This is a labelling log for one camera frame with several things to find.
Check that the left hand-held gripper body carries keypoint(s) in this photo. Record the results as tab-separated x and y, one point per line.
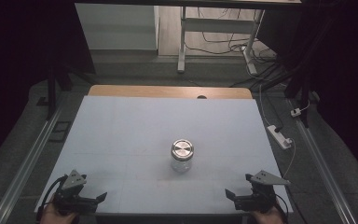
73	182

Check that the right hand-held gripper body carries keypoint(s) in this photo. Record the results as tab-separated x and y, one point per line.
262	193

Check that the clear glass jar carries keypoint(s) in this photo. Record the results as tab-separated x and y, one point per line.
181	165

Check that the person's right hand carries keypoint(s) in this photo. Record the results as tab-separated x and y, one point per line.
268	217

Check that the person's left hand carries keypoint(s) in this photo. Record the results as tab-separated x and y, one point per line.
54	216

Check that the white power strip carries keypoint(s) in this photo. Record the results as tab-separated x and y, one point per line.
278	137

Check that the black plug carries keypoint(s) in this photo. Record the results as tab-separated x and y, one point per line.
278	127

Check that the white table cover sheet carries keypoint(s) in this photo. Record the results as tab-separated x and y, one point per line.
130	130

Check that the small white adapter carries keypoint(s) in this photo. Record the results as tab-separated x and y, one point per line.
295	112

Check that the black metal stand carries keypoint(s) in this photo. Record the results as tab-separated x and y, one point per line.
304	93
52	90

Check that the wooden table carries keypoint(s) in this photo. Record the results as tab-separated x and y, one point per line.
167	91

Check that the dark curtain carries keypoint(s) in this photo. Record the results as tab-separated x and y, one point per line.
18	62
348	77

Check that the white cabinet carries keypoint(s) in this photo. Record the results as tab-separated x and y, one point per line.
115	28

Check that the white-framed desk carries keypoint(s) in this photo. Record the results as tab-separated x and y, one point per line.
217	25

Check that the aluminium floor rail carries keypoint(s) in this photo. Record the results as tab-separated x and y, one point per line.
323	168
28	161

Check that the black rectangular floor frame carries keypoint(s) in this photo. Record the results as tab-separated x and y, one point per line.
54	132

